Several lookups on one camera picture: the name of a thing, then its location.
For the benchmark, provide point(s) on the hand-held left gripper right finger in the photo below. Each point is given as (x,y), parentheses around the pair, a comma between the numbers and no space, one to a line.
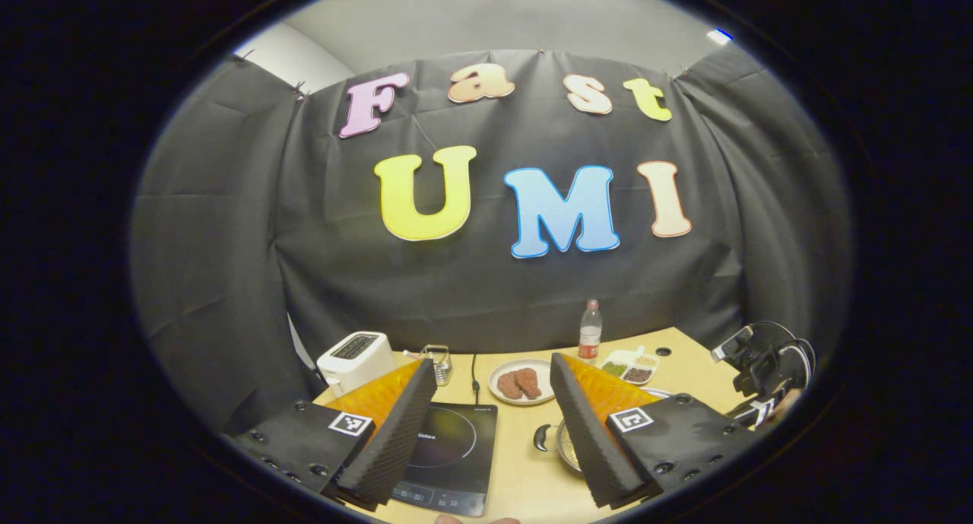
(593,455)

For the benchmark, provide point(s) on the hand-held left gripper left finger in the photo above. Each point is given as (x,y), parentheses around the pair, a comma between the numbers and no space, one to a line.
(395,448)

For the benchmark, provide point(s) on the stainless steel pot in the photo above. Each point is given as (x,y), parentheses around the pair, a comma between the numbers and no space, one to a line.
(566,448)

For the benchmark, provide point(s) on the black induction cooktop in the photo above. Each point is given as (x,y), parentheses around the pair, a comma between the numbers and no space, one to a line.
(456,463)

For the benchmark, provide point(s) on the white toaster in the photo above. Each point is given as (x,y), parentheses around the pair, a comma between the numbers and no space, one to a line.
(357,368)

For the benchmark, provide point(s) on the pile of green beans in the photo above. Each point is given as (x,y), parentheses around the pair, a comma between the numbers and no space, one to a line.
(614,369)

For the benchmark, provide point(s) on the pile of dark red beans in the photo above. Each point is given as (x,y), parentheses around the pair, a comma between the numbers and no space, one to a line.
(637,375)

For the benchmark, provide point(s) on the brown meat piece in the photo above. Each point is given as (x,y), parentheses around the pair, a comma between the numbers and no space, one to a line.
(529,382)
(508,385)

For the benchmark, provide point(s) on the white divided dish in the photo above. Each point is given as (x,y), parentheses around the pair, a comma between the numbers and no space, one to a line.
(627,357)

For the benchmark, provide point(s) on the pile of yellow beans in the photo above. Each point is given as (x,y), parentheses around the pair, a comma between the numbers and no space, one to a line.
(646,360)

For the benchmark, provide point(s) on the clear bottle with red label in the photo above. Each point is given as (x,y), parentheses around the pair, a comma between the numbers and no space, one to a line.
(589,334)

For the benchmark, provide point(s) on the round white plate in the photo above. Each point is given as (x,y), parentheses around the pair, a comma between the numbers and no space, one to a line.
(508,364)

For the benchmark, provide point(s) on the black backdrop cloth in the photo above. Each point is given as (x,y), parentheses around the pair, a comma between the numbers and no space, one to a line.
(486,296)

